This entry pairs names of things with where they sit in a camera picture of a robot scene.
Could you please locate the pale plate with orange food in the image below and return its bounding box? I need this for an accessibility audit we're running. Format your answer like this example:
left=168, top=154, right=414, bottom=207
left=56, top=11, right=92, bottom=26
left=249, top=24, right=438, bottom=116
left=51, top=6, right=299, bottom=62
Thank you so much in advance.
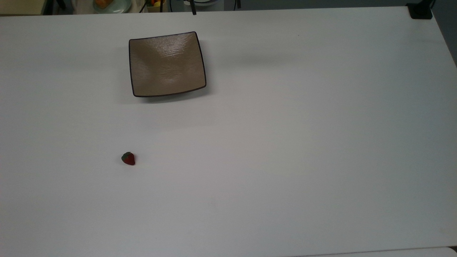
left=93, top=0, right=132, bottom=14

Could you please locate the black camera stand clamp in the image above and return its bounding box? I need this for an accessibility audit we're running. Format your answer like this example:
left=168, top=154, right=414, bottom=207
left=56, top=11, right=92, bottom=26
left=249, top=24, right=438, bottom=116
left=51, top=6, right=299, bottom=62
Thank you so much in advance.
left=407, top=0, right=434, bottom=20

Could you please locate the box with colourful fruit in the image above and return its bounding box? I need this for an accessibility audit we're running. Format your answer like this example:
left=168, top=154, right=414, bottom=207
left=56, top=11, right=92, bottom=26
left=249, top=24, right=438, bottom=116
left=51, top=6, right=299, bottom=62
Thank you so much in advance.
left=146, top=0, right=167, bottom=13

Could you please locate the white round rimmed object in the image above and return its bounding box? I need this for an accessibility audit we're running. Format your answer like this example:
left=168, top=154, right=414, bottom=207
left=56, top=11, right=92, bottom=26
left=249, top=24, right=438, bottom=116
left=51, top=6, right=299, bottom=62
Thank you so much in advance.
left=184, top=0, right=219, bottom=7

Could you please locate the square brown ceramic plate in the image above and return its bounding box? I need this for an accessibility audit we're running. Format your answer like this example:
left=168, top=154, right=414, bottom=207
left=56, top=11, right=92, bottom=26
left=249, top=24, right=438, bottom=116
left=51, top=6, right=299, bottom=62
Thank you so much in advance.
left=129, top=31, right=207, bottom=98

